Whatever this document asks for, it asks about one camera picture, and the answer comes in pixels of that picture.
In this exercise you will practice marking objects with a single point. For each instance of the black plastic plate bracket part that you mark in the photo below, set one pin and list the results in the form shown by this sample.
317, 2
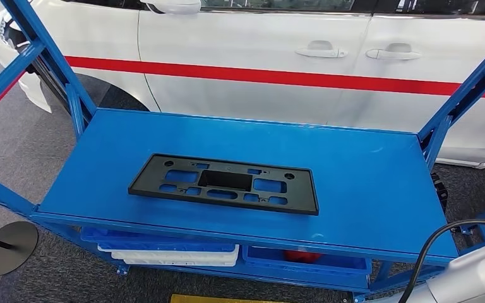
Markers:
303, 194

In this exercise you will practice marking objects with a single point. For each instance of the white car with red stripe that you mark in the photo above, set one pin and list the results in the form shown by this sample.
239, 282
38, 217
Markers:
246, 42

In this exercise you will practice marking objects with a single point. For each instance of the blue metal shelf rack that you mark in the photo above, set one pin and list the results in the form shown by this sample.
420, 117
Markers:
351, 175

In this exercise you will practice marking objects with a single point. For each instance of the red object in bin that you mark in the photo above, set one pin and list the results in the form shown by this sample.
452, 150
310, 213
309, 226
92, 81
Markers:
303, 256

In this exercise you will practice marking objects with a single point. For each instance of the white plastic bin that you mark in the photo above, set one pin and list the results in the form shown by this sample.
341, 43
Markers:
175, 256

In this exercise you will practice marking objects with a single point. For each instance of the blue plastic bin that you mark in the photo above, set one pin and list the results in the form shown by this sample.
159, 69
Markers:
309, 272

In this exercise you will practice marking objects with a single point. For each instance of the black stanchion with round base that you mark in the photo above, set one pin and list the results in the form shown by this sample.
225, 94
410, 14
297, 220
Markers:
10, 255

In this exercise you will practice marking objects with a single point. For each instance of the white car side mirror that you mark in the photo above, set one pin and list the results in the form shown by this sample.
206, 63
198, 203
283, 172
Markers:
173, 6

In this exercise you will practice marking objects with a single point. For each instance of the black ribbed plastic object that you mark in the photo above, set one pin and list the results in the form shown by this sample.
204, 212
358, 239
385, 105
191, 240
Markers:
440, 191

